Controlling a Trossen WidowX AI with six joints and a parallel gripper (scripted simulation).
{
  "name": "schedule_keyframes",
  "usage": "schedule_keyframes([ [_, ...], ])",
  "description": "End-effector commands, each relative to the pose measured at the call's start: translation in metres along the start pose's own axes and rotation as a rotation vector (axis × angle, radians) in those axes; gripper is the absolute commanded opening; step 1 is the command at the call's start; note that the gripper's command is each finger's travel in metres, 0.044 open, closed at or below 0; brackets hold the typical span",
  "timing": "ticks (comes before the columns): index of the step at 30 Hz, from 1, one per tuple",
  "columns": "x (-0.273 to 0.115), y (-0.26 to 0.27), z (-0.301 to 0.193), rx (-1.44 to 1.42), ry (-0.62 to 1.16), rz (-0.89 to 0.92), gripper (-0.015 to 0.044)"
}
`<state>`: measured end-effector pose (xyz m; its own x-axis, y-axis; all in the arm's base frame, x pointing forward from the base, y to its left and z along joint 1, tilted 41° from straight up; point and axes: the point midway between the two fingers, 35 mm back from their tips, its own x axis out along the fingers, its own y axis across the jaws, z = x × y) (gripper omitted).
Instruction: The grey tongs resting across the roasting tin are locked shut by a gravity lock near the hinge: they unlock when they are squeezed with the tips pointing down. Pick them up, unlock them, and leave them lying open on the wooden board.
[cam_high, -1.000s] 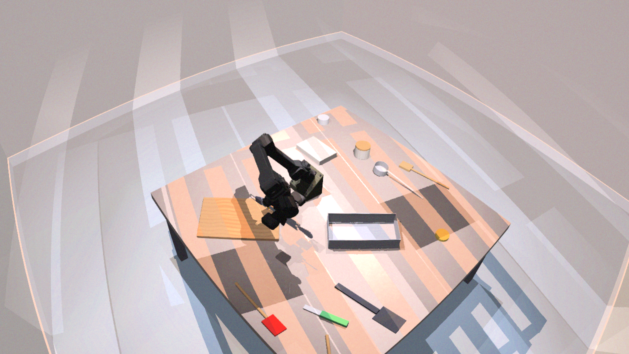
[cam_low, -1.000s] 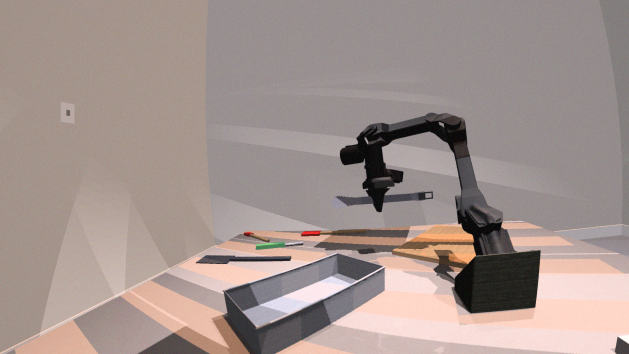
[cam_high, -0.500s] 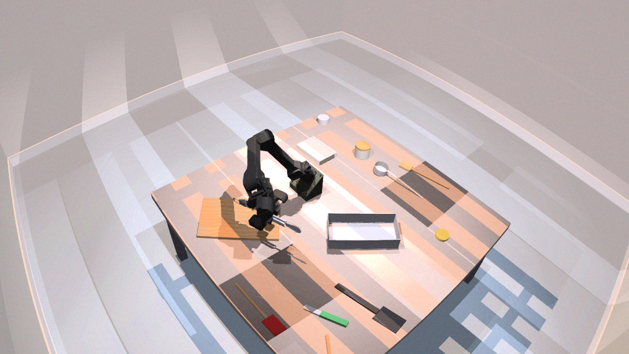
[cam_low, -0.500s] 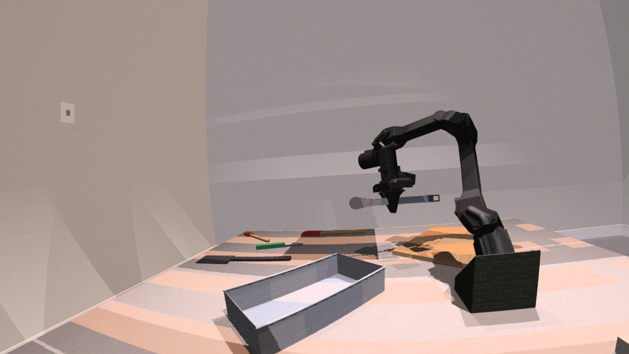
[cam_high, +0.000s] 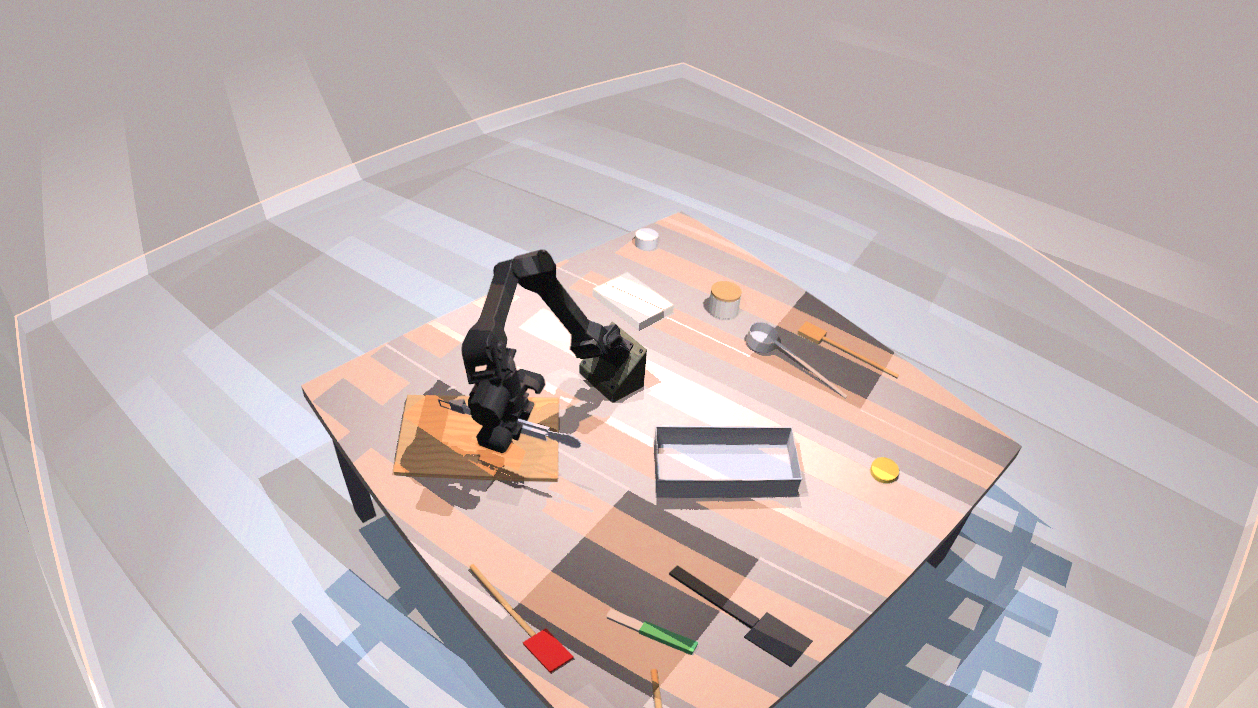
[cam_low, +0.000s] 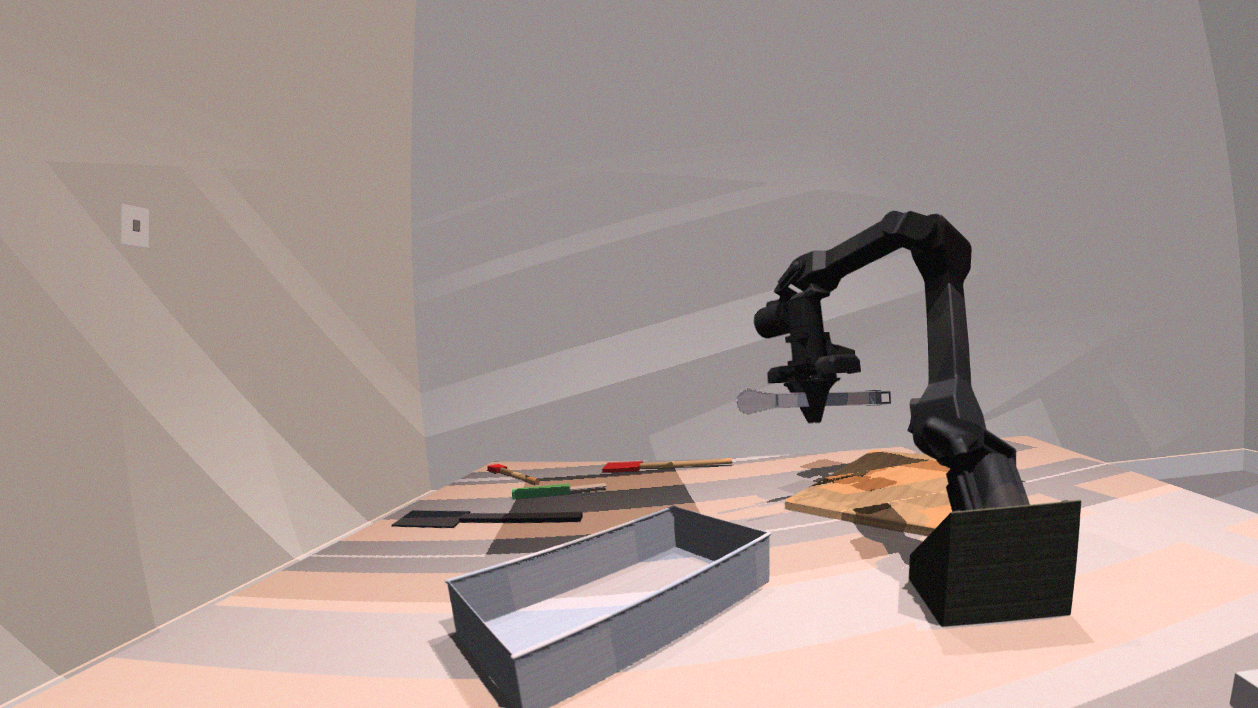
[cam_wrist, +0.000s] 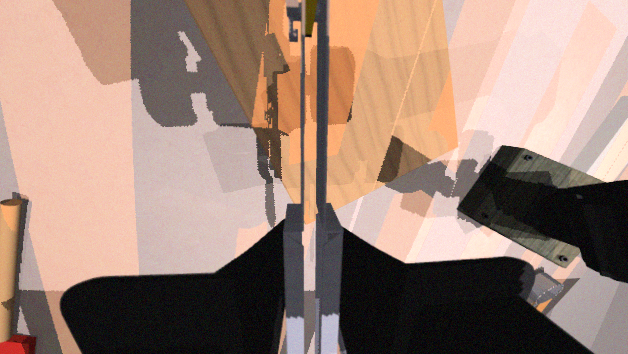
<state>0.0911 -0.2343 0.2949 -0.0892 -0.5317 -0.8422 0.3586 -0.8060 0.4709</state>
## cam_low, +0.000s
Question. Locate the grey rectangular roasting tin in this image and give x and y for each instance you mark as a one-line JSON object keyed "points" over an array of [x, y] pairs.
{"points": [[551, 624]]}

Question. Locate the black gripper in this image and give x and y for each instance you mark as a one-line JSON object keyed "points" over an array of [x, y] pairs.
{"points": [[808, 350]]}

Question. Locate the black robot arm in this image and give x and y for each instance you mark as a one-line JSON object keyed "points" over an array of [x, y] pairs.
{"points": [[947, 422]]}

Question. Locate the light wooden board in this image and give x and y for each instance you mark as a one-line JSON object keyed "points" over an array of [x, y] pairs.
{"points": [[898, 491]]}

